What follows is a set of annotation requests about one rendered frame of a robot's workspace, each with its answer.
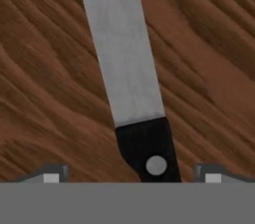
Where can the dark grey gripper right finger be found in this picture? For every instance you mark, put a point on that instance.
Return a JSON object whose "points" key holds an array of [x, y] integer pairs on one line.
{"points": [[209, 175]]}

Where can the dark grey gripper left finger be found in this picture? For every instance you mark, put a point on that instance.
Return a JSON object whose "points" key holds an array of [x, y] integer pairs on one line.
{"points": [[53, 174]]}

